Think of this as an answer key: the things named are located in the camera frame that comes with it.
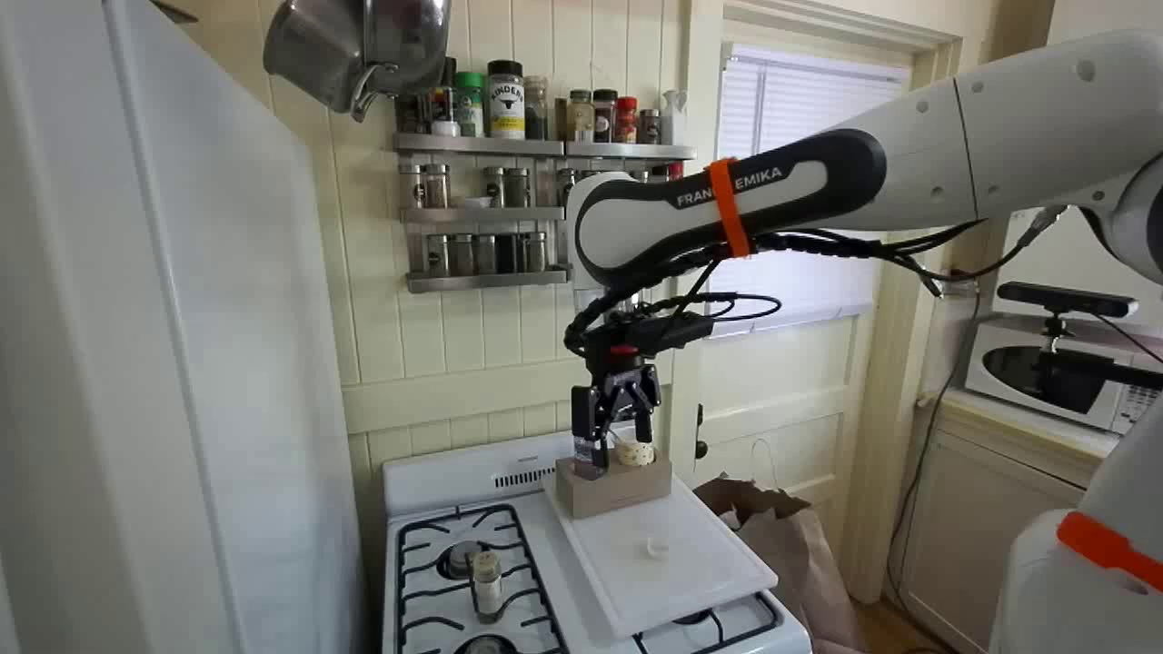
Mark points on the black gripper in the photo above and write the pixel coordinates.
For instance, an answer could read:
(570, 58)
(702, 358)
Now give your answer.
(619, 364)

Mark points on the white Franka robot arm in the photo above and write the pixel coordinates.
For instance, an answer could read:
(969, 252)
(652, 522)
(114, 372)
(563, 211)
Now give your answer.
(1031, 122)

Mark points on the white cutting board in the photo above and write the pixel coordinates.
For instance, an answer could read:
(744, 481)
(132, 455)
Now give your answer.
(660, 581)

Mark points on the dotted paper cup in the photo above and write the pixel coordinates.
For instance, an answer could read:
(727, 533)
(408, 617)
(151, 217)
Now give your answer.
(632, 455)

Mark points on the brown wooden block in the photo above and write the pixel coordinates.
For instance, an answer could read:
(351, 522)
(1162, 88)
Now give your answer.
(619, 488)

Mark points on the dark door lock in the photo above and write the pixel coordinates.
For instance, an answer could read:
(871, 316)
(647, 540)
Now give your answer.
(699, 431)

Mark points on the white panel door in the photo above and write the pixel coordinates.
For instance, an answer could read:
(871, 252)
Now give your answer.
(775, 401)

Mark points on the white gas stove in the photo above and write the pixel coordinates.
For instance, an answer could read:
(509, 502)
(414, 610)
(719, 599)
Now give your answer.
(459, 476)

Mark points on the small glass spice jar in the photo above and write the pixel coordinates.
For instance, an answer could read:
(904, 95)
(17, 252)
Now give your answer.
(483, 252)
(455, 252)
(546, 247)
(436, 185)
(509, 252)
(522, 185)
(430, 252)

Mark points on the brown paper bag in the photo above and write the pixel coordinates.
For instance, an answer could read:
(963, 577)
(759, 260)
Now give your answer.
(787, 546)

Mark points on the small jar with beige lid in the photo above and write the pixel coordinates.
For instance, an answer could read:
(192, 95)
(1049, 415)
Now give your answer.
(483, 581)

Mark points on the tall glass spice jar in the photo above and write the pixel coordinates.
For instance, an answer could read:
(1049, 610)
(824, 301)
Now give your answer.
(604, 115)
(584, 117)
(540, 110)
(647, 123)
(670, 117)

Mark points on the jar with red lid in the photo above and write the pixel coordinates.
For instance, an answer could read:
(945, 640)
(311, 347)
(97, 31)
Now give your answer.
(626, 122)

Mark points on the large jar with black lid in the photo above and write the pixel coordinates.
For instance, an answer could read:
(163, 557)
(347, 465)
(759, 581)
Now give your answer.
(505, 104)

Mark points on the jar with green lid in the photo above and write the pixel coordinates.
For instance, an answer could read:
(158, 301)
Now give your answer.
(469, 105)

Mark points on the small jar with white lid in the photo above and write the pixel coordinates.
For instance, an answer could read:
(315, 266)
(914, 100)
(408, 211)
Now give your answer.
(443, 115)

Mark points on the white window blind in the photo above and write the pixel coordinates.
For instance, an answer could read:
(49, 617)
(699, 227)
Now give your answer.
(787, 95)

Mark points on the dark spice jar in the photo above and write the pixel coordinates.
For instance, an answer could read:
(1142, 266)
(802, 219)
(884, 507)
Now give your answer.
(413, 115)

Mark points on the beige cabinet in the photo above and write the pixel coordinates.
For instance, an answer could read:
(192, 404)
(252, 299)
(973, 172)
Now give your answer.
(993, 522)

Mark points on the white microwave oven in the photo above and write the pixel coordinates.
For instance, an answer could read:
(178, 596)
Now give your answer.
(1042, 374)

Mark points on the hanging steel pan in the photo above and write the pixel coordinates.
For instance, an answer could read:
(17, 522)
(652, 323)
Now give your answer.
(406, 41)

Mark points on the white refrigerator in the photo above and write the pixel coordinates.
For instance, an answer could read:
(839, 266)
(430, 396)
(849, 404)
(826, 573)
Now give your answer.
(148, 364)

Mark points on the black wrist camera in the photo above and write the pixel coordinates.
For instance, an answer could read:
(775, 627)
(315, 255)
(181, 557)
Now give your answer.
(672, 329)

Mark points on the metal wall spice rack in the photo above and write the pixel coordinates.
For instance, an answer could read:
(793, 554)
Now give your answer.
(483, 144)

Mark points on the black stereo camera bar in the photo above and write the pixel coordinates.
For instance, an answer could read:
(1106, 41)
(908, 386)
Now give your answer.
(1066, 299)

